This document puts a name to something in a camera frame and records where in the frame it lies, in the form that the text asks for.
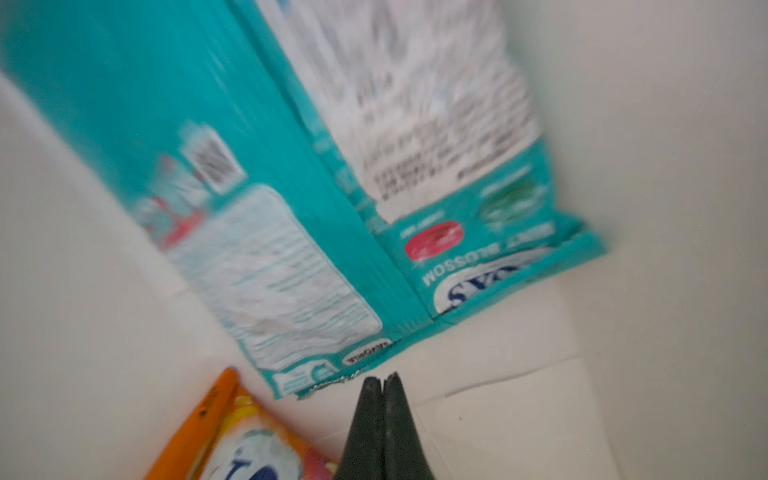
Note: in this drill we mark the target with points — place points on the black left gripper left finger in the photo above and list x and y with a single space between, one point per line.
362 457

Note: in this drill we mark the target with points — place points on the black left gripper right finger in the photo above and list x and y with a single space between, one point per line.
404 458

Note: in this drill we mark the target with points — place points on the blue checkered paper bag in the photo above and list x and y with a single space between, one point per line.
648 363

